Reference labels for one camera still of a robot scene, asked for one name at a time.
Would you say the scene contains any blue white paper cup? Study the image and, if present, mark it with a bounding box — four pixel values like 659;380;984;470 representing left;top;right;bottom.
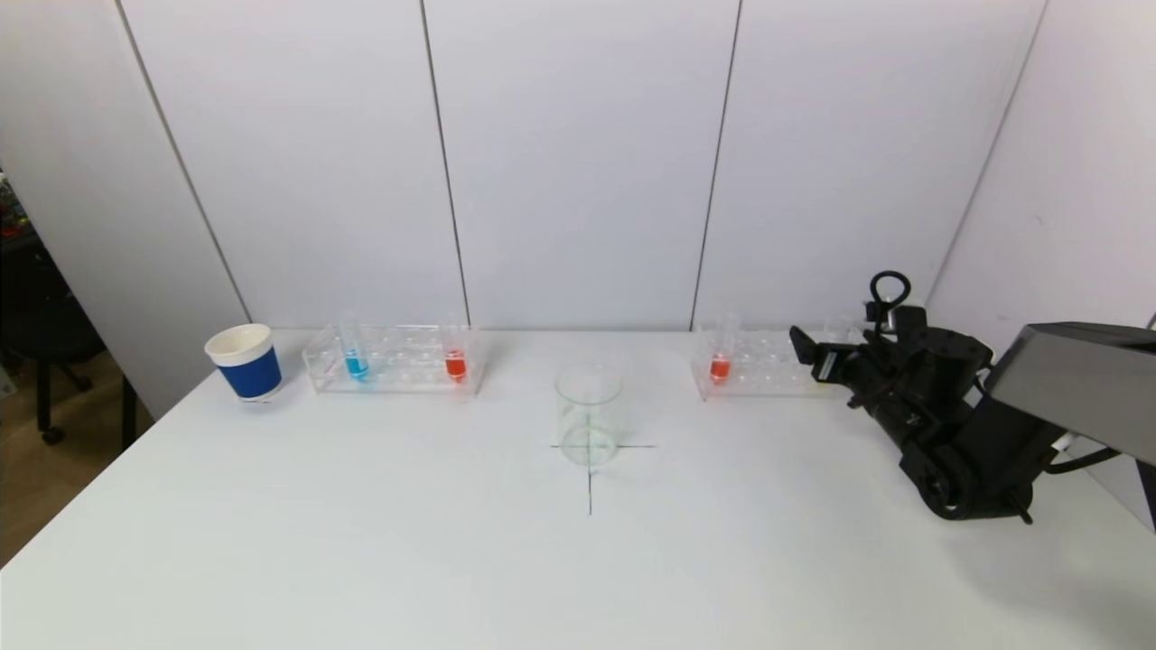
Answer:
205;323;284;404

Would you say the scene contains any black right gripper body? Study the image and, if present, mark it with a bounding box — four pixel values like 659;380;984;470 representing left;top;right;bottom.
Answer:
810;342;900;406

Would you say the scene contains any test tube with red liquid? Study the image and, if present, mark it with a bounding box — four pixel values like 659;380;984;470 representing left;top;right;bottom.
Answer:
709;314;741;386
443;318;470;385

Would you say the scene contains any clear acrylic test tube rack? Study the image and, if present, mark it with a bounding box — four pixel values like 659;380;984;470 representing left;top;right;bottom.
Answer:
691;327;859;403
303;324;486;398

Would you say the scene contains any test tube with blue liquid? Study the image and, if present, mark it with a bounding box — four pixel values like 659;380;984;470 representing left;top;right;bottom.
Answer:
341;316;372;384

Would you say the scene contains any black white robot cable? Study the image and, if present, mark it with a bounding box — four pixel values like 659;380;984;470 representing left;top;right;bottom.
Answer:
1043;433;1121;476

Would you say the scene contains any clear glass beaker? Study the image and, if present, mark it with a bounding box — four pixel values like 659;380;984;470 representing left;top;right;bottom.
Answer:
555;364;623;469

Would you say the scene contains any black office chair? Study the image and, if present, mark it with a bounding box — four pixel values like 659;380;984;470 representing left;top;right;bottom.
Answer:
0;239;109;448

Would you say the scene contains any black looped camera cable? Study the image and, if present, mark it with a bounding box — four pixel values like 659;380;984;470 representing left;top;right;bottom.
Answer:
869;270;912;312

